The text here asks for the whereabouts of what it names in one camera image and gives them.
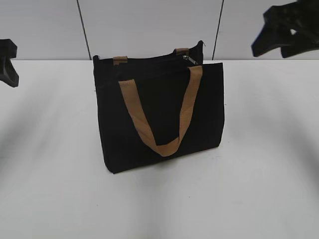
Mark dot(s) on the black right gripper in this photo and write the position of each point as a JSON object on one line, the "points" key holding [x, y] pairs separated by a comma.
{"points": [[293, 27]]}

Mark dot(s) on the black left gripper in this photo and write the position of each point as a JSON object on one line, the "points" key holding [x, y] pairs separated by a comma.
{"points": [[8, 75]]}

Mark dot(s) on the black tote bag tan handles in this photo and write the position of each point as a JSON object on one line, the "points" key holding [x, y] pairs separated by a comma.
{"points": [[154, 109]]}

